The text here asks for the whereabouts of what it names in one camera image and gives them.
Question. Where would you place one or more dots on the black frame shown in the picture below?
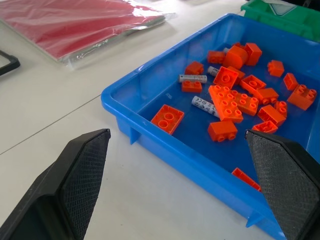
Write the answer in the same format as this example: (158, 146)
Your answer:
(11, 63)

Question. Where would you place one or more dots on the blue plastic tray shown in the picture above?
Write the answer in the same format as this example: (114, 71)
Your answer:
(225, 150)

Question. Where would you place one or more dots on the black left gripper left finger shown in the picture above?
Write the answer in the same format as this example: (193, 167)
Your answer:
(57, 185)

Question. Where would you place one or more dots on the rounded orange plastic toy brick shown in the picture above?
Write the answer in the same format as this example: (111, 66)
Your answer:
(235, 57)

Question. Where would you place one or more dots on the orange 2x4 plastic building brick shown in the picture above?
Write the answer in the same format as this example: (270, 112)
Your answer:
(226, 103)

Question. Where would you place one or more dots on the white printed cylinder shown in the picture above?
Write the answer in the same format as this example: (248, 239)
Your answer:
(212, 70)

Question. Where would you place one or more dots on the red sheets in plastic wrap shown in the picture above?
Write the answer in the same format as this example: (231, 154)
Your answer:
(75, 25)

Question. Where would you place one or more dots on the green plastic bin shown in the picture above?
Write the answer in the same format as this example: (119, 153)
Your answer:
(287, 17)

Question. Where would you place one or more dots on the grey patterned cylinder piece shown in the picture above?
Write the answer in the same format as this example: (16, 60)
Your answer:
(203, 104)

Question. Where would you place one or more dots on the grey toy cylinder piece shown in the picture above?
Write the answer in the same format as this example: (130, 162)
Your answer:
(192, 78)

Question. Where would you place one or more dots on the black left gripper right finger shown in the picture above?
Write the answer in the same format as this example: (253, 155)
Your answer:
(287, 180)

